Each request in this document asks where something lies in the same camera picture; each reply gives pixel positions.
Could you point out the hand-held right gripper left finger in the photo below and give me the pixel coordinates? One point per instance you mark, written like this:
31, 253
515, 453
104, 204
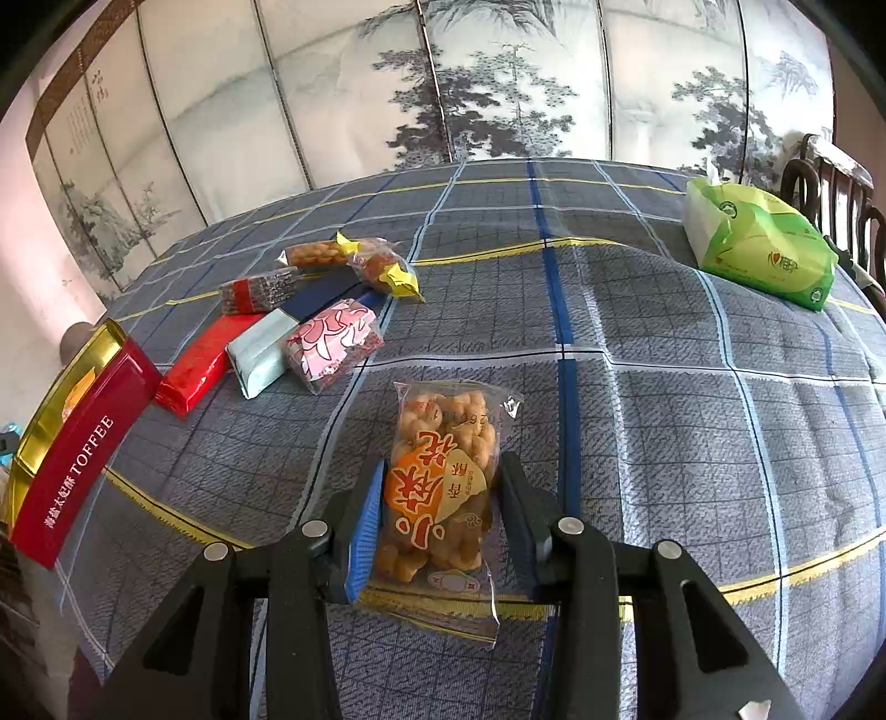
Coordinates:
367, 529

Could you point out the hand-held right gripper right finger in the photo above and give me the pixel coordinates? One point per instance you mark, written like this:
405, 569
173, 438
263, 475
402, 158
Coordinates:
520, 516

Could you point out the fried dough twist packet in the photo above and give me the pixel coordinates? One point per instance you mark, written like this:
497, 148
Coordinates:
436, 443

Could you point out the pink and white snack packet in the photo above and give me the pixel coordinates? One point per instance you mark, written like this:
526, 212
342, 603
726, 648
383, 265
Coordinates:
329, 343

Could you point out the navy and white snack packet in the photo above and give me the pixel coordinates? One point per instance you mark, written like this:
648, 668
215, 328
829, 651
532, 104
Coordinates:
259, 353

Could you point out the red snack packet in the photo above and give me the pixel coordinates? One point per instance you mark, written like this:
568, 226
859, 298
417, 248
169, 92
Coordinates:
201, 367

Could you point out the dark striped snack packet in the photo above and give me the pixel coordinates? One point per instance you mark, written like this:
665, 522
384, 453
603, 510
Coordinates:
256, 291

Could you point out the fried snack packet yellow label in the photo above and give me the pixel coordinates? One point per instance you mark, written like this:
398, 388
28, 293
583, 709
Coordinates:
384, 266
318, 253

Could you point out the plaid tablecloth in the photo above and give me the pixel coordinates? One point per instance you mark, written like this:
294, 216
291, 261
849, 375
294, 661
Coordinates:
657, 415

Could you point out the green tissue pack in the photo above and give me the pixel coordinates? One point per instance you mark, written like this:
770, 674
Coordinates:
754, 242

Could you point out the painted folding screen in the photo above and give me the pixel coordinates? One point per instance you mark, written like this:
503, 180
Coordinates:
484, 83

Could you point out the dark wooden chair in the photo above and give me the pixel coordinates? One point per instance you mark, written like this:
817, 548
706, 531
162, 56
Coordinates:
841, 187

